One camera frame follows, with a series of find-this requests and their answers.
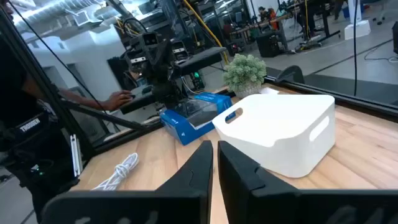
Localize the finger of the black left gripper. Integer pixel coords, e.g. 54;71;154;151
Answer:
119;85;157;115
175;46;228;78

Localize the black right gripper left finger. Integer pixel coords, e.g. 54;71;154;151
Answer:
41;139;215;224

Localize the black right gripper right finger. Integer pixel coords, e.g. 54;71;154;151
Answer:
217;140;398;224

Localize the person's hand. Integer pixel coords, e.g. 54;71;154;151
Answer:
104;90;135;112

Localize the green artificial potted plant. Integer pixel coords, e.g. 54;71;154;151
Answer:
223;53;267;99

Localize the blue game controller box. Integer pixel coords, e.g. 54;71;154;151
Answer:
159;91;233;146

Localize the person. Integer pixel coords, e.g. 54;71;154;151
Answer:
0;0;109;150
257;6;280;31

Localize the white column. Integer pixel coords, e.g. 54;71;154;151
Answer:
29;29;127;102

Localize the black floor box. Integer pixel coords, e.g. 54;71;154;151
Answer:
256;32;281;58

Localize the white plastic bin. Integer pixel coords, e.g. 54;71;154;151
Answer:
211;93;336;179

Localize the white light bar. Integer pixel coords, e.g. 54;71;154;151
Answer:
70;134;84;178

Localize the black Trossen labelled device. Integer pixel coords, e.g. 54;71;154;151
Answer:
0;108;82;223

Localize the white floor box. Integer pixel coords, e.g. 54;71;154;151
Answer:
344;19;372;41

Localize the yellow hanging cable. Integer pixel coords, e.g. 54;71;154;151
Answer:
182;0;230;65

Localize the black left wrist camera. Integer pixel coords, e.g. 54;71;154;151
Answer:
136;30;161;49

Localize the black frame bracket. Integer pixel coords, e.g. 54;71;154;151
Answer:
275;65;306;85

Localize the silver ventilation duct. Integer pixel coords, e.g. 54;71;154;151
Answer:
14;0;105;27

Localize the black aluminium table frame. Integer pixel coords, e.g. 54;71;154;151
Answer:
0;0;398;159

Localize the black hanging cable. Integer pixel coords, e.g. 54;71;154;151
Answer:
352;0;359;97

